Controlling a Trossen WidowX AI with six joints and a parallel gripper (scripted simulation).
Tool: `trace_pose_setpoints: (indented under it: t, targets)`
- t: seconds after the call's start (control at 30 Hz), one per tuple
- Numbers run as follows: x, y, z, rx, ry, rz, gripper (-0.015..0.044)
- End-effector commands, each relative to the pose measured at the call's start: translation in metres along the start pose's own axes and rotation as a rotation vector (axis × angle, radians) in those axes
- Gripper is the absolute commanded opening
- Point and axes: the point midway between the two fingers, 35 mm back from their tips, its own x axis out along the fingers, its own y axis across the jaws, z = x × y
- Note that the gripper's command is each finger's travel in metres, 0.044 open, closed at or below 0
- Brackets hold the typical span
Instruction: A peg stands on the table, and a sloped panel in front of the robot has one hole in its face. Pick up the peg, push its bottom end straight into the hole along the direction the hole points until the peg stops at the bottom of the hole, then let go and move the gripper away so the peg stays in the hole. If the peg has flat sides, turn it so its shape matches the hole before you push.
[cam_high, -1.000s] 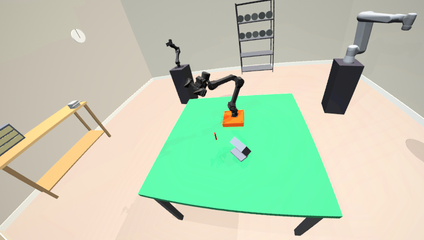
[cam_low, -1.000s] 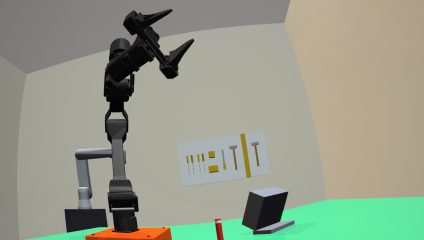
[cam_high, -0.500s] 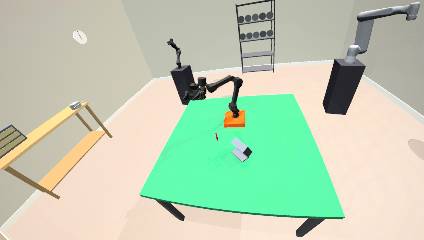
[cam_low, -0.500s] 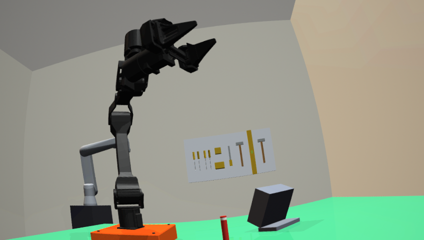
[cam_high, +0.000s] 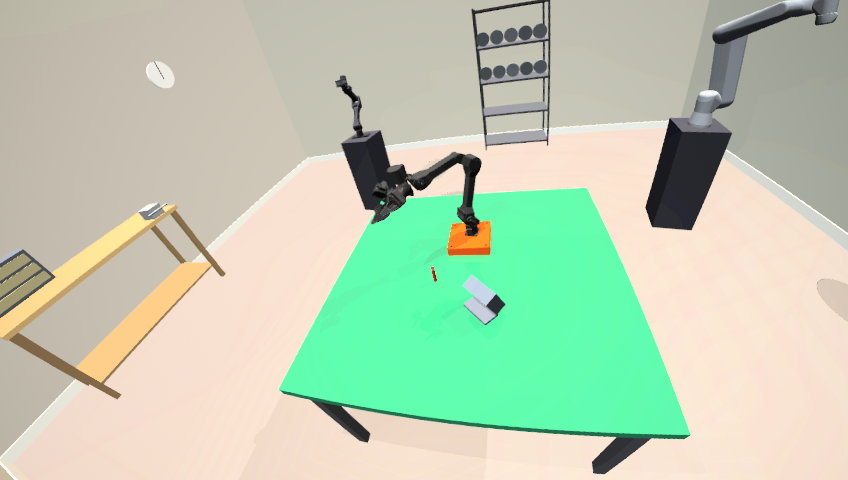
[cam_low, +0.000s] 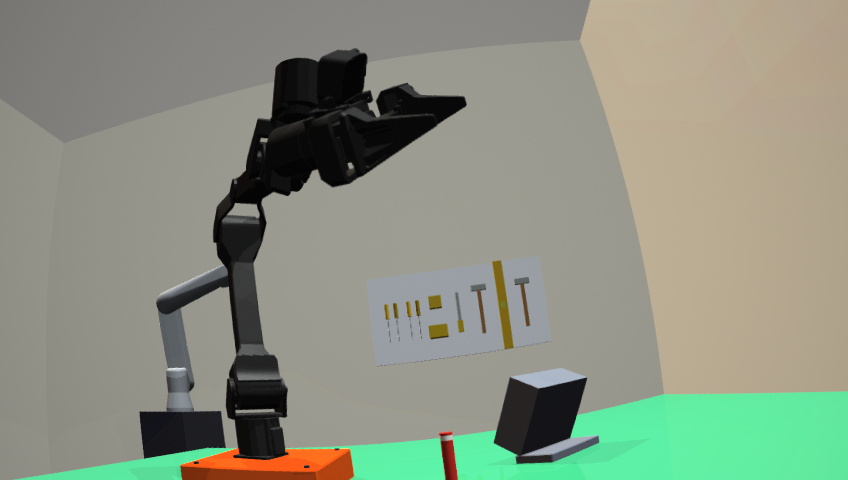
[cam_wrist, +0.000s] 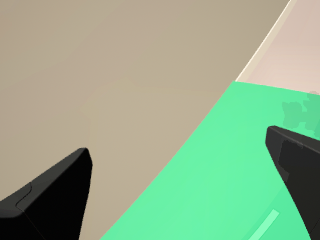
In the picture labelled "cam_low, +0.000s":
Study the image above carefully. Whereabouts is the dark red cylindrical peg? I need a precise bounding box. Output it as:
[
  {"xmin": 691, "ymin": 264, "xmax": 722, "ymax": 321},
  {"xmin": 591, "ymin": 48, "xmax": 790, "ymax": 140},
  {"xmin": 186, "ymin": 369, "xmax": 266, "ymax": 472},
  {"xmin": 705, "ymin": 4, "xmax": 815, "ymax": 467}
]
[{"xmin": 440, "ymin": 432, "xmax": 458, "ymax": 480}]

